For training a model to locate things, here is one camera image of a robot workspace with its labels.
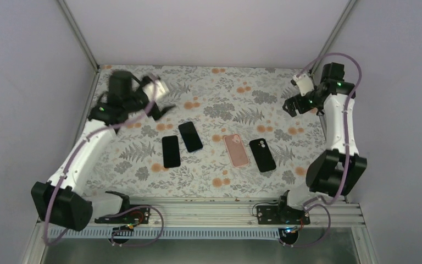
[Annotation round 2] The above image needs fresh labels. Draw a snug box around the black phone case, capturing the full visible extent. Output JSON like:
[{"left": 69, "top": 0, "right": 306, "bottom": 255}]
[{"left": 249, "top": 138, "right": 276, "bottom": 173}]

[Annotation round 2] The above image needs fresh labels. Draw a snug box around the black phone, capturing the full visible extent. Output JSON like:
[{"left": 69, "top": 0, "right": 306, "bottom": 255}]
[{"left": 162, "top": 135, "right": 181, "bottom": 168}]

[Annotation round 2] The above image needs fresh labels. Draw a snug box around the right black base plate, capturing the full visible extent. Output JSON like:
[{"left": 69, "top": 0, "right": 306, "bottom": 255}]
[{"left": 255, "top": 205, "right": 310, "bottom": 226}]

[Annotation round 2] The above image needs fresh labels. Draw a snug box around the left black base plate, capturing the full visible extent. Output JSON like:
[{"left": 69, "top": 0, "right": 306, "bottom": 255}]
[{"left": 94, "top": 205, "right": 151, "bottom": 225}]

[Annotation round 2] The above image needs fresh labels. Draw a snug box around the floral patterned table mat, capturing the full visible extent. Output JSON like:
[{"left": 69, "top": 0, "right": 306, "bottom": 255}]
[{"left": 85, "top": 65, "right": 325, "bottom": 199}]

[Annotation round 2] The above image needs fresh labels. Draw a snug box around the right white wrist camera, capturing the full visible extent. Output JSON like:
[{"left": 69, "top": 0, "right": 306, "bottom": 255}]
[{"left": 292, "top": 73, "right": 314, "bottom": 96}]

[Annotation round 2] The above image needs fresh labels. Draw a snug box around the pink phone case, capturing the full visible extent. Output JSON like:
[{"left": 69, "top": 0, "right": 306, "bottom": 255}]
[{"left": 223, "top": 134, "right": 249, "bottom": 167}]

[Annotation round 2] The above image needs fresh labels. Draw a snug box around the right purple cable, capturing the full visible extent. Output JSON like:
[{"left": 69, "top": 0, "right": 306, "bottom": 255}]
[{"left": 279, "top": 52, "right": 363, "bottom": 249}]

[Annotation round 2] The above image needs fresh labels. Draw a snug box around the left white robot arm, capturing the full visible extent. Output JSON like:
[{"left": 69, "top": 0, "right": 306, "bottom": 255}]
[{"left": 31, "top": 70, "right": 173, "bottom": 231}]

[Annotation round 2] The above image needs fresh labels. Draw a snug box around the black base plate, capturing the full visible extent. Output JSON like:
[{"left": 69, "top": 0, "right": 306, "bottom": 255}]
[
  {"left": 94, "top": 205, "right": 151, "bottom": 225},
  {"left": 255, "top": 205, "right": 310, "bottom": 226}
]

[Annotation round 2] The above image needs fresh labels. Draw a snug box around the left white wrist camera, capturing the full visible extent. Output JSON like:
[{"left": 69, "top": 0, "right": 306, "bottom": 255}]
[{"left": 140, "top": 75, "right": 170, "bottom": 101}]

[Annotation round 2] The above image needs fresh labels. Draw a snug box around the aluminium rail frame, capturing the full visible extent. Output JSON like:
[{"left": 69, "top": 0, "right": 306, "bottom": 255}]
[{"left": 36, "top": 197, "right": 365, "bottom": 229}]

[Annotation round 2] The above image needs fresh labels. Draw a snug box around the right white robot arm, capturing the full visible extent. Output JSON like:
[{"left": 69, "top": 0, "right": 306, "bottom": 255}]
[{"left": 275, "top": 63, "right": 367, "bottom": 224}]

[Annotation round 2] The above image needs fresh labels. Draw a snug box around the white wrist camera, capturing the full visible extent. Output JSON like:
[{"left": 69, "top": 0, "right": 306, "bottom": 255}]
[
  {"left": 292, "top": 73, "right": 314, "bottom": 96},
  {"left": 140, "top": 75, "right": 170, "bottom": 101}
]

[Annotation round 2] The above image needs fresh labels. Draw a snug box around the grey slotted cable duct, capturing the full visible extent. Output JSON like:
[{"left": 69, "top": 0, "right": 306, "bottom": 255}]
[{"left": 63, "top": 227, "right": 280, "bottom": 240}]

